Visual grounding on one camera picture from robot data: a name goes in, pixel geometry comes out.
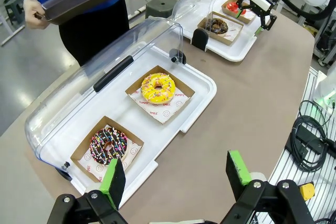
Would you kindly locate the cardboard tray of nut donut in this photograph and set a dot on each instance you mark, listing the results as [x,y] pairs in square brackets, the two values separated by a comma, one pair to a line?
[204,23]

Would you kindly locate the printed paper under yellow donut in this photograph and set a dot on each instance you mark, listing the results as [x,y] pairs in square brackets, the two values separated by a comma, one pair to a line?
[165,115]

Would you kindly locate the white display case base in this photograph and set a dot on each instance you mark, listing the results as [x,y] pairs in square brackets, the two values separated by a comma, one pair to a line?
[199,85]
[236,51]

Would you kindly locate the cardboard tray of sprinkle donut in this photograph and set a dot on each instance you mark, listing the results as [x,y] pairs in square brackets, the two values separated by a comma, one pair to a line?
[81,150]

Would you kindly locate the person in blue shirt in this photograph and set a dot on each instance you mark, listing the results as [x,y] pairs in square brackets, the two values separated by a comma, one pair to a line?
[92,30]

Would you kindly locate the cardboard tray of yellow donut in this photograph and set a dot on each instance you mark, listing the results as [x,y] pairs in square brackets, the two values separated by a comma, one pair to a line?
[136,83]

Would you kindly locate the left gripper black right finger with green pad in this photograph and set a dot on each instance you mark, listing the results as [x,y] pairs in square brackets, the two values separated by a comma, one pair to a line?
[237,176]

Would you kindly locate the red donut in tray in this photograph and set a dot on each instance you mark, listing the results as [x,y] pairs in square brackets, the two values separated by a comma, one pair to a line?
[227,12]

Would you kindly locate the chocolate donut with rainbow sprinkles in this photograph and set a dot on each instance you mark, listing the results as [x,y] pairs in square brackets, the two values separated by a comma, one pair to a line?
[98,150]

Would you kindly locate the red glazed donut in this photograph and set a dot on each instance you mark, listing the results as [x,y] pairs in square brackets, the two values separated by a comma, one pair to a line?
[232,7]

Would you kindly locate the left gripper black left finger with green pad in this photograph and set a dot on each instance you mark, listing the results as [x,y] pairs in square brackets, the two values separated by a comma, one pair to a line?
[115,182]

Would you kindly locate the person's right hand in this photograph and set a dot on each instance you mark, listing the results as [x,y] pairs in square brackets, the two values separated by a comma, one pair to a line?
[32,14]

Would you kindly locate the yellow block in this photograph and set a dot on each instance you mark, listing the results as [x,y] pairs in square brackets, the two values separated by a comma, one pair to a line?
[307,191]

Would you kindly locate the chocolate donut with nut bits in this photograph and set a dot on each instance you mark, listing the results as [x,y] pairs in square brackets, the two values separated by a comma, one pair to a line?
[219,27]

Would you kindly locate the dark grey plastic stool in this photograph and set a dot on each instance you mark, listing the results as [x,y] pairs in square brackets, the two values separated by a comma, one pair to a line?
[160,6]

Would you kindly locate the yellow glazed sprinkle donut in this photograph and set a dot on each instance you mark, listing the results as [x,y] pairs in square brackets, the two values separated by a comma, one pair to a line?
[149,95]

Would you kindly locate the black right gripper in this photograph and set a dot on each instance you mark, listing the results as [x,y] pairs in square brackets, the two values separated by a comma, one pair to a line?
[266,13]

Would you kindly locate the black power adapter box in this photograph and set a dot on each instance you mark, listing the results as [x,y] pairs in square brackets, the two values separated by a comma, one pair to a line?
[304,136]

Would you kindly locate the printed paper under red donut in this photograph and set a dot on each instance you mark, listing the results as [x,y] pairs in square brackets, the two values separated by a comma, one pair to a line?
[249,15]

